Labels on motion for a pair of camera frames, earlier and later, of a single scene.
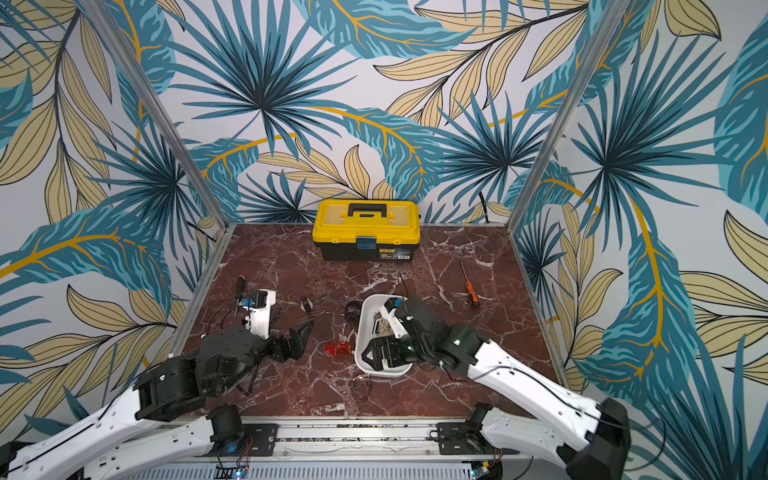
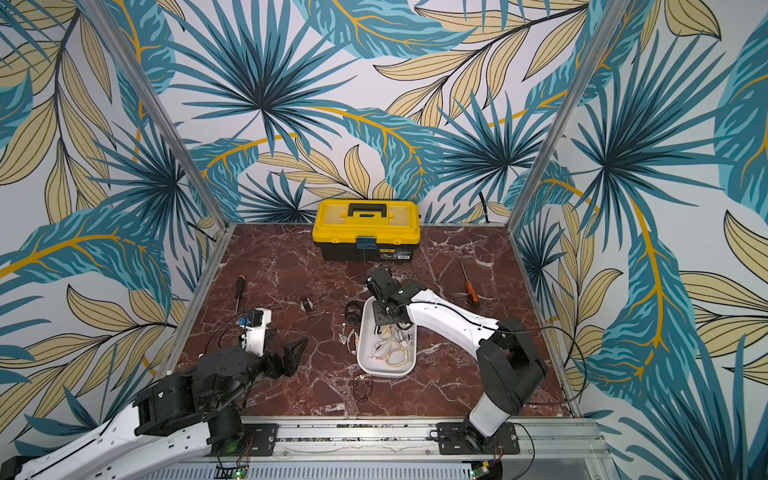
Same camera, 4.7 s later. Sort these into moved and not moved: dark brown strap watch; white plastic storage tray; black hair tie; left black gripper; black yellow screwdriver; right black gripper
Moved: right black gripper; left black gripper
Not moved: black hair tie; white plastic storage tray; dark brown strap watch; black yellow screwdriver
